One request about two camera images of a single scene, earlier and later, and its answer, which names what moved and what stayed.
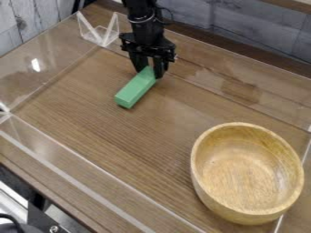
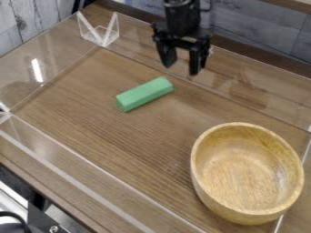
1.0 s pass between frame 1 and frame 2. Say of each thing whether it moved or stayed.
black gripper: moved
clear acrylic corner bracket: stayed
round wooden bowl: stayed
